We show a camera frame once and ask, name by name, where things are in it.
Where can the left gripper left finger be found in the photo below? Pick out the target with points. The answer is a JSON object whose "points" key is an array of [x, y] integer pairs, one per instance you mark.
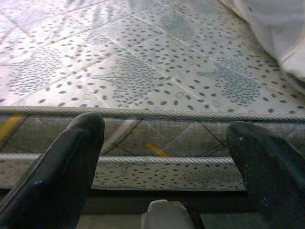
{"points": [[52, 179]]}

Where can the white pillow green tree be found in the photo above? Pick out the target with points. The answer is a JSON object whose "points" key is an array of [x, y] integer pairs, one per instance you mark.
{"points": [[281, 28]]}

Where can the white quilted mattress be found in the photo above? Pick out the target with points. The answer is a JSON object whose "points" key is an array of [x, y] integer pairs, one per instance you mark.
{"points": [[143, 71]]}

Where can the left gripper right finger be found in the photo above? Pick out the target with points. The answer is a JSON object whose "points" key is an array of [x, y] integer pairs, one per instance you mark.
{"points": [[274, 181]]}

